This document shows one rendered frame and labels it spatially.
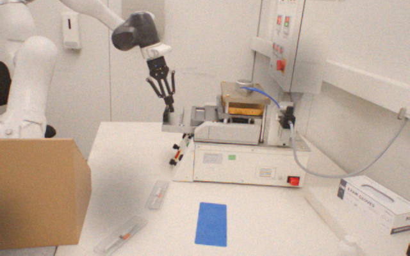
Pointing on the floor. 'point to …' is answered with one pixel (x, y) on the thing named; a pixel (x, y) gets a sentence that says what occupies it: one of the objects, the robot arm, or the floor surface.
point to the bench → (292, 208)
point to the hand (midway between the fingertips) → (170, 104)
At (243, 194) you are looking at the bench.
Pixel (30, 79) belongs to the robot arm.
